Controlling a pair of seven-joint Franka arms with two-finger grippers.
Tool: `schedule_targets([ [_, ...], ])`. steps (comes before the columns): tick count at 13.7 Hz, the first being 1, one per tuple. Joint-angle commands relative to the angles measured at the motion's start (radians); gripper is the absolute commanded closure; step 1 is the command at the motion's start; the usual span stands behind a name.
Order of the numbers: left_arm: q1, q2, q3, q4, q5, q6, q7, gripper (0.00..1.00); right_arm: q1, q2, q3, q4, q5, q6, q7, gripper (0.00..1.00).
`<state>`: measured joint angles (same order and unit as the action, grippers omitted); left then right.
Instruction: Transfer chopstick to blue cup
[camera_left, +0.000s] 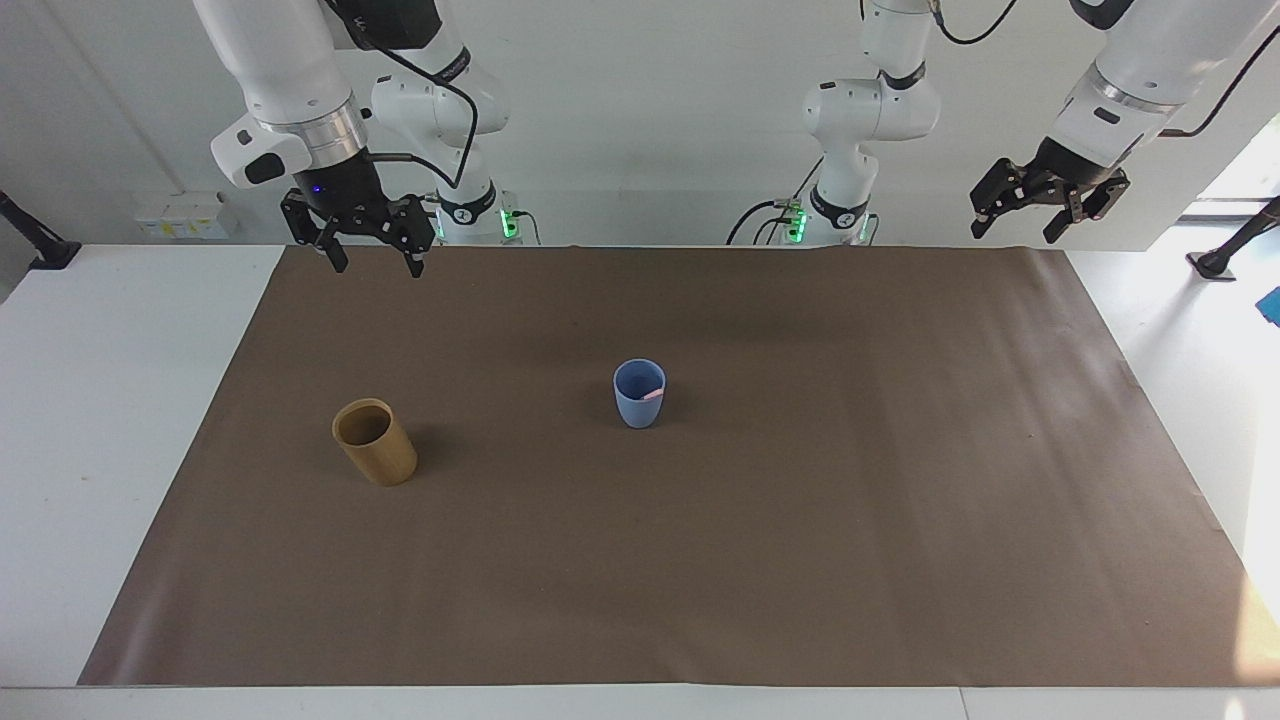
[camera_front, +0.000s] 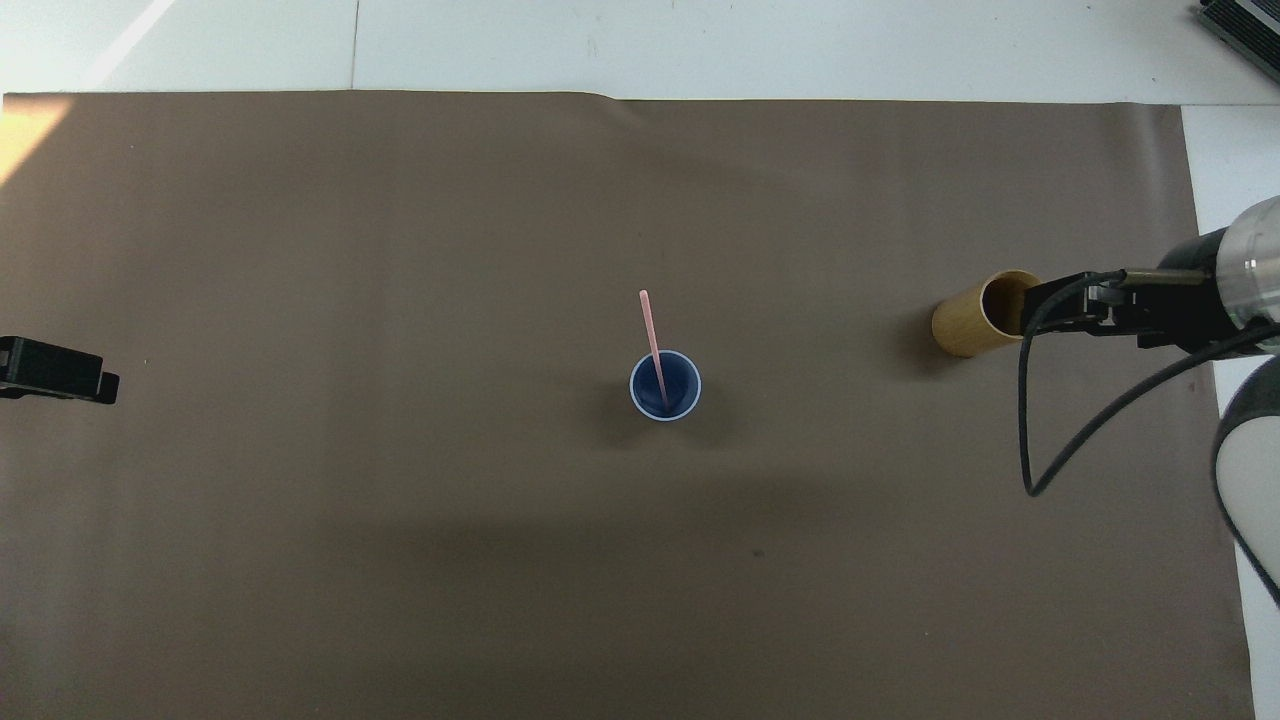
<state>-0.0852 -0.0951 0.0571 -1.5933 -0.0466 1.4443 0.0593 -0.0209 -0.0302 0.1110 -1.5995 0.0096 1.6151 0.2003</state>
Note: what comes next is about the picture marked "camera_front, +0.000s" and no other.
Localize blue cup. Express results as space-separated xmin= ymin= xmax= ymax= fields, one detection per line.
xmin=629 ymin=350 xmax=703 ymax=423

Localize black cable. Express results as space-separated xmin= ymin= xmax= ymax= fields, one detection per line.
xmin=1017 ymin=266 xmax=1280 ymax=499

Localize black stand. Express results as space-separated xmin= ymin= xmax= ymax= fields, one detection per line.
xmin=1198 ymin=0 xmax=1280 ymax=74

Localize pink chopstick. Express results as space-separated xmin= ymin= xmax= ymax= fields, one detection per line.
xmin=639 ymin=290 xmax=670 ymax=412

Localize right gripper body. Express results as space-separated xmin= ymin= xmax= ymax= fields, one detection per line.
xmin=1110 ymin=230 xmax=1243 ymax=355

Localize wooden cup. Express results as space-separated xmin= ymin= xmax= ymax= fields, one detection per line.
xmin=931 ymin=270 xmax=1044 ymax=359

